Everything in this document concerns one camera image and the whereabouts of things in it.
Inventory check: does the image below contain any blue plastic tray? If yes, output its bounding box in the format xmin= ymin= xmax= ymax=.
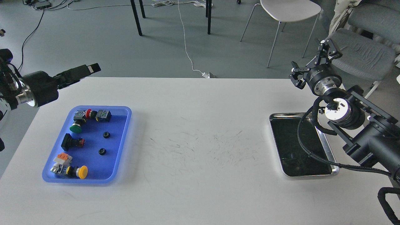
xmin=42 ymin=105 xmax=132 ymax=184

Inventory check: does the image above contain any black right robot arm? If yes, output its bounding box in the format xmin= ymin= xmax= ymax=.
xmin=289 ymin=39 xmax=400 ymax=184

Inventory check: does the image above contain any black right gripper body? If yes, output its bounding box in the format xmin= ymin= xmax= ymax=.
xmin=304 ymin=64 xmax=342 ymax=96

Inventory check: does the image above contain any black floor cable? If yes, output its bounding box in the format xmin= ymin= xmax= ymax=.
xmin=17 ymin=0 xmax=74 ymax=71

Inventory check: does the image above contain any silver metal tray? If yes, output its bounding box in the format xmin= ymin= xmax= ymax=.
xmin=269 ymin=112 xmax=339 ymax=178

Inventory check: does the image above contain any white chair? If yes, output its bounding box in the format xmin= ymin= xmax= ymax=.
xmin=240 ymin=0 xmax=322 ymax=68

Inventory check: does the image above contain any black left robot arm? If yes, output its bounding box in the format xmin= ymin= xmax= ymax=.
xmin=0 ymin=49 xmax=101 ymax=128

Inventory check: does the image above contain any white floor cable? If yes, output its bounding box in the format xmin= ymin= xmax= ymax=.
xmin=67 ymin=0 xmax=217 ymax=78

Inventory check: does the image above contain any green push button switch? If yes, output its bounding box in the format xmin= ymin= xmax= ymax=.
xmin=69 ymin=110 xmax=87 ymax=133

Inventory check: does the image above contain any orange white switch block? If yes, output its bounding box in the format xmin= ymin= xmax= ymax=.
xmin=53 ymin=152 xmax=73 ymax=166

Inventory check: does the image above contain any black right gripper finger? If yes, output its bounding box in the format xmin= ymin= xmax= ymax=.
xmin=311 ymin=39 xmax=343 ymax=68
xmin=289 ymin=61 xmax=311 ymax=89

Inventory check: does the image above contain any yellow push button switch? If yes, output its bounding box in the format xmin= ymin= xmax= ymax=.
xmin=50 ymin=165 xmax=88 ymax=179

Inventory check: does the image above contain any red push button switch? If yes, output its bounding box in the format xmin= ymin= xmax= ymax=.
xmin=84 ymin=109 xmax=112 ymax=122

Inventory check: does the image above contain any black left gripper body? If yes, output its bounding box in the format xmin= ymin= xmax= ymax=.
xmin=16 ymin=71 xmax=59 ymax=108

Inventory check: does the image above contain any black selector switch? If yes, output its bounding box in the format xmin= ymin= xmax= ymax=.
xmin=61 ymin=133 xmax=85 ymax=151

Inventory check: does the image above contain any black table leg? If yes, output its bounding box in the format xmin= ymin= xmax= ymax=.
xmin=206 ymin=0 xmax=212 ymax=35
xmin=130 ymin=0 xmax=143 ymax=37
xmin=139 ymin=0 xmax=146 ymax=18

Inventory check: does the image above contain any grey padded chair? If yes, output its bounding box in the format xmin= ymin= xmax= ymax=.
xmin=325 ymin=27 xmax=397 ymax=99

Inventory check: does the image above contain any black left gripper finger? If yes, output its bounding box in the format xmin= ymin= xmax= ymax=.
xmin=56 ymin=63 xmax=101 ymax=89

